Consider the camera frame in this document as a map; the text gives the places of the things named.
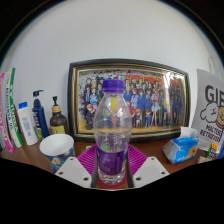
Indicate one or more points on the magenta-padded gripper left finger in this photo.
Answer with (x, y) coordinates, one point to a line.
(73, 171)

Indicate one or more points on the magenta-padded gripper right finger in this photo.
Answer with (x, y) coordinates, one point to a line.
(150, 170)

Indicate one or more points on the clear purple-capped water bottle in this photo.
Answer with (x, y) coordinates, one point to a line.
(112, 133)

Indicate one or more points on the blue printed paper cup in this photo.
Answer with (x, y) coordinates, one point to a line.
(58, 148)

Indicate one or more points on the small green box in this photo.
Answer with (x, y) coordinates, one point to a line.
(88, 147)

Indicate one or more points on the blue tissue pack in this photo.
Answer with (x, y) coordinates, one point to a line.
(181, 148)

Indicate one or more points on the flat round red coaster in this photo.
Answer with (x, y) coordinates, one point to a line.
(113, 186)

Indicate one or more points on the brown yellow-label pump bottle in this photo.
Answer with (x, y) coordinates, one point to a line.
(58, 123)

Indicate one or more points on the small snack packet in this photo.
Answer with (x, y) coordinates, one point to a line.
(204, 159)

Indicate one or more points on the dark blue pump bottle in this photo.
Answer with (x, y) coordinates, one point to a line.
(40, 116)

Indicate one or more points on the white blue-capped lotion bottle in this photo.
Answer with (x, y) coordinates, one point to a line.
(27, 126)

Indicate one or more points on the small colourful puzzle cube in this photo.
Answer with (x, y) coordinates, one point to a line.
(212, 150)

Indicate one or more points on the framed group picture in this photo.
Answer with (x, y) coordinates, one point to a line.
(150, 100)

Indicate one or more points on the white printed paper bag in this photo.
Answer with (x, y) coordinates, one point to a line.
(210, 110)

